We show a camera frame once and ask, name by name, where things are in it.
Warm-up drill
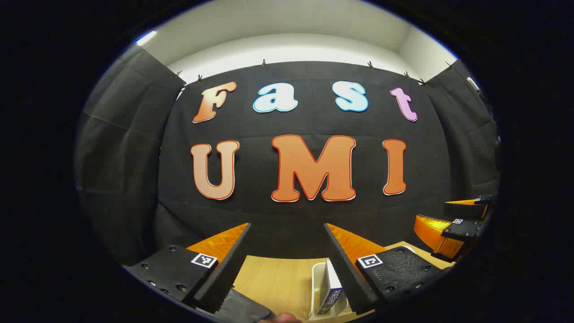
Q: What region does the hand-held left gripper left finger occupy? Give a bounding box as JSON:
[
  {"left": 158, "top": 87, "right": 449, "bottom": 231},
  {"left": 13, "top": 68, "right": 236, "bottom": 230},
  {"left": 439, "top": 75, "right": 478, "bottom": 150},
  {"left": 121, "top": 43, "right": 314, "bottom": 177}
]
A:
[{"left": 122, "top": 222, "right": 252, "bottom": 314}]

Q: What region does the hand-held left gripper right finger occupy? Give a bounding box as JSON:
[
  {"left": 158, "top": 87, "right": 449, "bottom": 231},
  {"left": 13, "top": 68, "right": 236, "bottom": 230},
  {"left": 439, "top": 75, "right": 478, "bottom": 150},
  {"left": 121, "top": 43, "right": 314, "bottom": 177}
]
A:
[{"left": 323, "top": 222, "right": 456, "bottom": 316}]

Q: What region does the blue cover book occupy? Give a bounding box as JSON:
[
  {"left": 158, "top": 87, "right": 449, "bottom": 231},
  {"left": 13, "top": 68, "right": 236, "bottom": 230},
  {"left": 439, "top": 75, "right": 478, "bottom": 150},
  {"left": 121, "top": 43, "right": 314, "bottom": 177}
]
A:
[{"left": 316, "top": 259, "right": 345, "bottom": 315}]

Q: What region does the white plastic bookshelf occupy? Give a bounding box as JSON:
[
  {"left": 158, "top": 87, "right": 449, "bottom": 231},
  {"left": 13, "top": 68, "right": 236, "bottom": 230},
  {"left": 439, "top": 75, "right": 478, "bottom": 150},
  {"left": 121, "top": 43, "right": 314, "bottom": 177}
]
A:
[{"left": 311, "top": 262, "right": 351, "bottom": 322}]

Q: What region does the grey fabric schoolbag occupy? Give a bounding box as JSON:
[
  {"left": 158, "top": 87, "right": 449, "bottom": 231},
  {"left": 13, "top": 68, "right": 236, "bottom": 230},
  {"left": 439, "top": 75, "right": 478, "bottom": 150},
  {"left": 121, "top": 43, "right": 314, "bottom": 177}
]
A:
[{"left": 215, "top": 288, "right": 276, "bottom": 323}]

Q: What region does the black backdrop cloth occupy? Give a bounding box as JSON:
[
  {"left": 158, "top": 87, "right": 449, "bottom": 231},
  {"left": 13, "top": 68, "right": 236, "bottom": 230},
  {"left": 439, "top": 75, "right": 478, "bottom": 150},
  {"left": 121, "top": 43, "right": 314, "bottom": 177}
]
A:
[{"left": 74, "top": 45, "right": 500, "bottom": 270}]

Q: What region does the row of small cloth clips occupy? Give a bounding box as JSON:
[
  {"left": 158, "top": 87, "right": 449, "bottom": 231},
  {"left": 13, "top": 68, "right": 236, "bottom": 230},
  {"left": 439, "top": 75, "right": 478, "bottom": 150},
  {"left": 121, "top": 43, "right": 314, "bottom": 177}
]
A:
[{"left": 143, "top": 45, "right": 454, "bottom": 86}]

